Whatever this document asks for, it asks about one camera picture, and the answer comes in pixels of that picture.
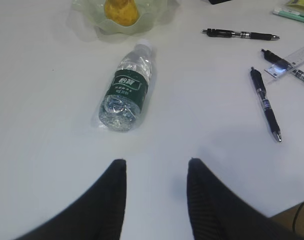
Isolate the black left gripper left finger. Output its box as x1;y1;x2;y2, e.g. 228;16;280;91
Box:
20;159;126;240

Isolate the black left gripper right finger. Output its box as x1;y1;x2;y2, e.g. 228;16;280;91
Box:
187;158;303;240

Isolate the clear water bottle green label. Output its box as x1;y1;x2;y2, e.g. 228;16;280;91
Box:
98;39;152;132

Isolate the yellow pear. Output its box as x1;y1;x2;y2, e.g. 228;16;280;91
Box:
104;0;140;27

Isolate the black pen lower left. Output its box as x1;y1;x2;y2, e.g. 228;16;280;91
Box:
250;67;282;143

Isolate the black pen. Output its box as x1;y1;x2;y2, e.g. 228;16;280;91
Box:
202;28;280;41
250;67;282;143

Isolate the black pen across ruler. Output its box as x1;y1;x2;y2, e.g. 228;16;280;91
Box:
261;49;304;82

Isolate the black pen upper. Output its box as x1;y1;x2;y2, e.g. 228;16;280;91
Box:
202;28;280;41

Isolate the clear plastic ruler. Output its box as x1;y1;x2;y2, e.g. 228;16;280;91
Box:
264;42;304;79

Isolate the green wavy glass plate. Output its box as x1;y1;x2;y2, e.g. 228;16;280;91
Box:
72;0;176;35

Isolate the teal utility knife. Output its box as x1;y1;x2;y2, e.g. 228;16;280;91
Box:
272;8;304;23

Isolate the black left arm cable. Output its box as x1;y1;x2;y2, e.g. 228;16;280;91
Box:
291;199;304;230

